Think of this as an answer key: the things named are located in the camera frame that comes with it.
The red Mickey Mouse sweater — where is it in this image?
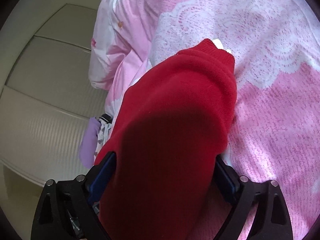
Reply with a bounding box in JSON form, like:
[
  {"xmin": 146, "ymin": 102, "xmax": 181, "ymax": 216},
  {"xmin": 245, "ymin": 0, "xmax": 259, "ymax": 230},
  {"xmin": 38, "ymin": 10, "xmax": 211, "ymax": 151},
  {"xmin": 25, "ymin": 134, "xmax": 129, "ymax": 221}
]
[{"xmin": 96, "ymin": 39, "xmax": 236, "ymax": 239}]

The folded white patterned garment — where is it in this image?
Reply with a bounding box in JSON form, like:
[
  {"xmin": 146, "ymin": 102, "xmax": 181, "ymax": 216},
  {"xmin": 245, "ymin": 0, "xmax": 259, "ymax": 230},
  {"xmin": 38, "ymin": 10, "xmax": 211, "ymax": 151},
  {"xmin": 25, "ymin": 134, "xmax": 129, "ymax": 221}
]
[{"xmin": 94, "ymin": 113, "xmax": 112, "ymax": 160}]

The folded purple garment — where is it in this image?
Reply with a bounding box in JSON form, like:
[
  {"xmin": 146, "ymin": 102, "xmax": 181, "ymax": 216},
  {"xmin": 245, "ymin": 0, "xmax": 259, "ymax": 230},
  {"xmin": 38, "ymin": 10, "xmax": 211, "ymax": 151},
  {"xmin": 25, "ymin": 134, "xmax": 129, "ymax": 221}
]
[{"xmin": 79, "ymin": 118, "xmax": 101, "ymax": 168}]

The pink floral duvet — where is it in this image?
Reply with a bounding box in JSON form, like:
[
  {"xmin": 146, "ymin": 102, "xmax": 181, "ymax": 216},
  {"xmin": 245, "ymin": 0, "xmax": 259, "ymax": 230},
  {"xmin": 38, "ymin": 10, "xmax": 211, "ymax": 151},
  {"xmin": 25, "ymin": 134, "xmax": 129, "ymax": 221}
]
[{"xmin": 89, "ymin": 0, "xmax": 319, "ymax": 239}]

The white louvered wardrobe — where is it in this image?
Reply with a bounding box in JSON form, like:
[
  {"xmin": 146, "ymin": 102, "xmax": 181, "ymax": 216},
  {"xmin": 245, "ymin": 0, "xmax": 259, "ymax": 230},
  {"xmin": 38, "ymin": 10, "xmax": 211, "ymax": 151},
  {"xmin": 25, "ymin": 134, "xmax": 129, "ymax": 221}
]
[{"xmin": 0, "ymin": 2, "xmax": 111, "ymax": 240}]

